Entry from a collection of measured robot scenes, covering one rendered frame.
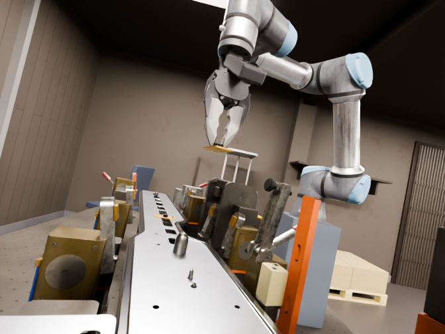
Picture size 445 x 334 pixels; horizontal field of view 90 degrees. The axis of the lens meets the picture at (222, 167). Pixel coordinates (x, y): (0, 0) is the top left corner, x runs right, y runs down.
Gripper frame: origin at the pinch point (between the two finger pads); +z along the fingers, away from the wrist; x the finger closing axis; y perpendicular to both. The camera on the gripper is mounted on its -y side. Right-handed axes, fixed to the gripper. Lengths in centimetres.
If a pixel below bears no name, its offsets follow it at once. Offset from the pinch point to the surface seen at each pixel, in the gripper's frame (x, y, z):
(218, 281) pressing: -5.6, -1.1, 26.9
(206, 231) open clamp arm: -12.2, 30.8, 25.8
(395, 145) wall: -401, 230, -115
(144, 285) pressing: 8.4, -3.4, 26.9
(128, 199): 14.1, 38.7, 20.3
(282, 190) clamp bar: -15.3, -2.0, 6.9
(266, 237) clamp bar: -13.8, -1.9, 17.1
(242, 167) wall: -150, 307, -18
